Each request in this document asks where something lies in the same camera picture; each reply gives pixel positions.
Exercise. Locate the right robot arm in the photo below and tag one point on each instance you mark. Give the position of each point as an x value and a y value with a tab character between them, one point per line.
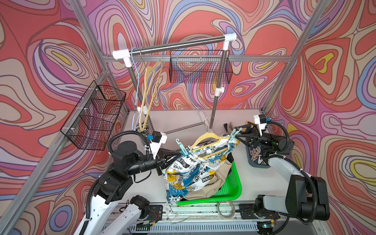
307	198

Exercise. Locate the clothes rack with steel bar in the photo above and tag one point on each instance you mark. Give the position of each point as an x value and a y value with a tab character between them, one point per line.
126	56

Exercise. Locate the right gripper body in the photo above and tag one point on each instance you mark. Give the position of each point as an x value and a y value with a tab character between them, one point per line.
258	140

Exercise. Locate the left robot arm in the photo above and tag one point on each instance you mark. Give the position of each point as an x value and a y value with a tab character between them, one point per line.
132	153

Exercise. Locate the yellow hanger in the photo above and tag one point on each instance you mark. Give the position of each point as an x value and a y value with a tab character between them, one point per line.
152	80
209	139

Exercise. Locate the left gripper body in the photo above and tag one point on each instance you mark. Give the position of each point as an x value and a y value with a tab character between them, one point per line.
158	164

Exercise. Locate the black wire basket left wall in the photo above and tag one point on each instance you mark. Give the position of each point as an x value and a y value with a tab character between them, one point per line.
98	111

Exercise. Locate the clear tape roll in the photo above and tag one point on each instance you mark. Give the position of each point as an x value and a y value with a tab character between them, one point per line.
226	210

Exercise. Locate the yellow hanger front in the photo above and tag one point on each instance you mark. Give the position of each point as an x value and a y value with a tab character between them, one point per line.
209	139

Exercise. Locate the printed white blue yellow shorts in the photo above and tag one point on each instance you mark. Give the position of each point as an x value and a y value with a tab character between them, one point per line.
191	173

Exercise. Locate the black wire basket wall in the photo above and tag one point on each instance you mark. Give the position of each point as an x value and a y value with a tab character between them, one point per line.
98	111
199	66

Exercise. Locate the green plastic basket tray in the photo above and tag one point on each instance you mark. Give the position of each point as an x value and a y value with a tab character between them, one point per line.
230	190

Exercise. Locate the green clothespin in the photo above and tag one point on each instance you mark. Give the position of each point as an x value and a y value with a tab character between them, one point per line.
233	136
183	149

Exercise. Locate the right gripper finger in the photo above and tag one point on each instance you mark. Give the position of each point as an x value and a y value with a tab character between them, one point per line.
243	130
244	140

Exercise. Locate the light blue wire hanger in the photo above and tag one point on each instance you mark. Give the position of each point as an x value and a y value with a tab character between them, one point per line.
136	89

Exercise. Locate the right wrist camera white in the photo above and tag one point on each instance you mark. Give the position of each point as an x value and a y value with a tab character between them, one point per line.
261	121

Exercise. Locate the dark teal clothespin bin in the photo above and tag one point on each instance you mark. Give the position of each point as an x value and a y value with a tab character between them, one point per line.
254	158

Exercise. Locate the black wire basket back wall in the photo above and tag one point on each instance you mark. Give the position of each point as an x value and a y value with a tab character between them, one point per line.
199	66

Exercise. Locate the beige shorts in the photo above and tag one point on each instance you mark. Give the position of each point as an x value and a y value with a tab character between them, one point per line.
214	184

